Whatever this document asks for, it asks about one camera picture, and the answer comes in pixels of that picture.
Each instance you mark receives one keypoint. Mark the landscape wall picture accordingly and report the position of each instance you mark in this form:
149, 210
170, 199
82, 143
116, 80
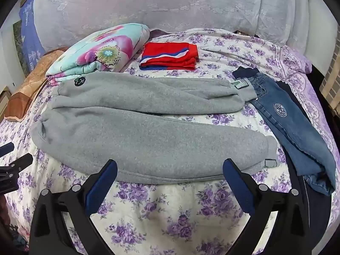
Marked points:
20, 45

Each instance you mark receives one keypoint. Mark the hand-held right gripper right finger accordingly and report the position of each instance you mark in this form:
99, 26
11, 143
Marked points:
237, 188

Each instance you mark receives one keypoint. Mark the grey sweatpants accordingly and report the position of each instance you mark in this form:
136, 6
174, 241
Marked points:
138, 127

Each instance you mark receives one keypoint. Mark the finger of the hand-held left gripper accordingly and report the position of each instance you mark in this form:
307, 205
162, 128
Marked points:
6, 149
21, 162

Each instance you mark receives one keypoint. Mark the floral folded blanket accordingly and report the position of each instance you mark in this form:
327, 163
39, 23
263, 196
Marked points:
106, 50

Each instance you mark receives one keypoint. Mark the blue denim jeans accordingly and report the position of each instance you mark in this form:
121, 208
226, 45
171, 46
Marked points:
292, 127

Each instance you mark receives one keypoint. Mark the orange patterned pillow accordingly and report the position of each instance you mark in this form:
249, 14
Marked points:
29, 85

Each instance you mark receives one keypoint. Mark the red striped folded pants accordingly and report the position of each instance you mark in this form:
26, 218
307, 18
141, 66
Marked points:
170, 55

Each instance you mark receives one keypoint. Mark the blue wall poster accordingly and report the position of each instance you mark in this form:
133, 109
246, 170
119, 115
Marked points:
30, 37

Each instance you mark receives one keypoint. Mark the brick patterned panel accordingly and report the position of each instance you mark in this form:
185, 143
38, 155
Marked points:
330, 82

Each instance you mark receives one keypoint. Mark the purple floral bed sheet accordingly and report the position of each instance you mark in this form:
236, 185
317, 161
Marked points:
164, 217

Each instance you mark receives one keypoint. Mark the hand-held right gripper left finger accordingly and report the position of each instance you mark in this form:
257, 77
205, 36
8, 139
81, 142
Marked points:
102, 188

